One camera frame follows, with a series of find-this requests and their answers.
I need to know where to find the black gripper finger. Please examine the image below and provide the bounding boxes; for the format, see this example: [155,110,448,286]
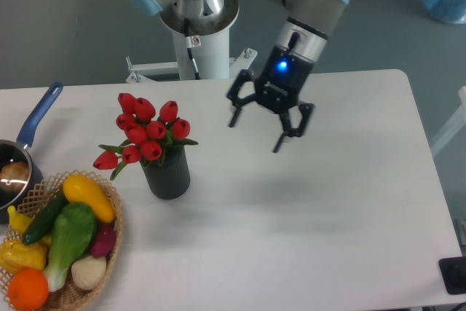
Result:
[226,68,261,129]
[272,101,315,154]

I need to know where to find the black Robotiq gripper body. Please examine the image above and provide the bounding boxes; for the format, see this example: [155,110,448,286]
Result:
[254,46,313,114]

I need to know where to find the red tulip bouquet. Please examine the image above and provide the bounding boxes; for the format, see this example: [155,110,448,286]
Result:
[93,92,198,180]

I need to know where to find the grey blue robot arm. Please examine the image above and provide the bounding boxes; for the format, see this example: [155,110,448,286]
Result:
[131,0,350,138]

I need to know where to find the dark grey ribbed vase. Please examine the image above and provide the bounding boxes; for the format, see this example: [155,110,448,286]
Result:
[143,146,191,200]

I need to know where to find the yellow squash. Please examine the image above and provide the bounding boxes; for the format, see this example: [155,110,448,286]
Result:
[63,173,116,224]

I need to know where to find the purple red radish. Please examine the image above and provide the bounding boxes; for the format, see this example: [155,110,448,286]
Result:
[90,224,117,258]

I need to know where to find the black device at edge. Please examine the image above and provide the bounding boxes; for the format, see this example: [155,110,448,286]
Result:
[438,256,465,295]

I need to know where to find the green bok choy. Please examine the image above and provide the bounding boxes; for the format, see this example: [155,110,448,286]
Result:
[43,202,96,293]

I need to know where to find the dark green cucumber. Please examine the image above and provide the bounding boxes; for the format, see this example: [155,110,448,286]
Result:
[22,192,68,245]

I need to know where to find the white garlic bulb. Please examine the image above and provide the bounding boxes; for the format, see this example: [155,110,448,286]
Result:
[71,255,106,291]

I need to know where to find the browned bread roll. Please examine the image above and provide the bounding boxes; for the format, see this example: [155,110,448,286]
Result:
[1,162,29,193]

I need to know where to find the small yellow pepper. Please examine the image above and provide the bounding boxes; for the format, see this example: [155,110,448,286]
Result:
[7,205,33,235]

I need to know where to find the woven wicker basket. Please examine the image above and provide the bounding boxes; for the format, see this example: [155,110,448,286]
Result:
[16,170,123,310]

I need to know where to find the yellow pumpkin gourd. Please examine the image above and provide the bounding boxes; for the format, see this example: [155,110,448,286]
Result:
[1,239,48,275]

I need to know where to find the orange fruit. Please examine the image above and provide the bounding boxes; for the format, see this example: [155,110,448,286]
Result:
[7,268,49,310]

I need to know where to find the white frame at right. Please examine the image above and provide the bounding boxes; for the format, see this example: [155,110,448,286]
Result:
[430,86,465,157]

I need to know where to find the blue handled saucepan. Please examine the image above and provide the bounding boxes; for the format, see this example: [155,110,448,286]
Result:
[1,82,63,224]

